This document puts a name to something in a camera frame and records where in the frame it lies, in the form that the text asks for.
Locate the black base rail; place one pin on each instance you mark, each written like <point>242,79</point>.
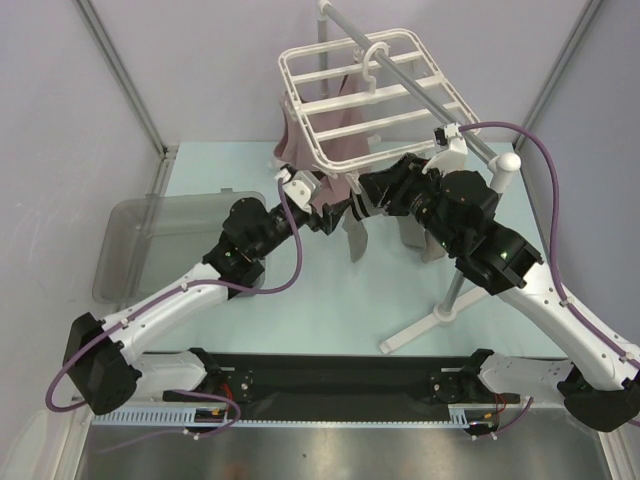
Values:
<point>332,388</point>

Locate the pink tank top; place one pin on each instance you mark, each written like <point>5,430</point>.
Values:
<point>294,150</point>

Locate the grey striped sock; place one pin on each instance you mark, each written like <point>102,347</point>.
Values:
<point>354,217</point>
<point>415,237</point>

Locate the white clip drying hanger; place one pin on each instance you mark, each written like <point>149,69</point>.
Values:
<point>336,90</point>

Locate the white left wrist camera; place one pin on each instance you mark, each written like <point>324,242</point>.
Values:
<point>300,186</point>

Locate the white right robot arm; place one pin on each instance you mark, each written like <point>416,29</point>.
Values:
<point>598,383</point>

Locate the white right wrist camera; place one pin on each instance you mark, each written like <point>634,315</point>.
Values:
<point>453,150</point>

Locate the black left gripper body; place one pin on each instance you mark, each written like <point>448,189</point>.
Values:
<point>280,229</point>

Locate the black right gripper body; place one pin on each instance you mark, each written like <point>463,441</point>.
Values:
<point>367,186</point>

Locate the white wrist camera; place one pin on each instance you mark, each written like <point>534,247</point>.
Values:
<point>453,150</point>
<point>300,186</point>

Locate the grey plastic bin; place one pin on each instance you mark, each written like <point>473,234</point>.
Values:
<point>149,242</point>

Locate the grey metal clothes stand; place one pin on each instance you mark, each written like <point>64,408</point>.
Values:
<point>496,264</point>

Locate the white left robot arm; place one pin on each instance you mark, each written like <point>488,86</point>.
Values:
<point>102,356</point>

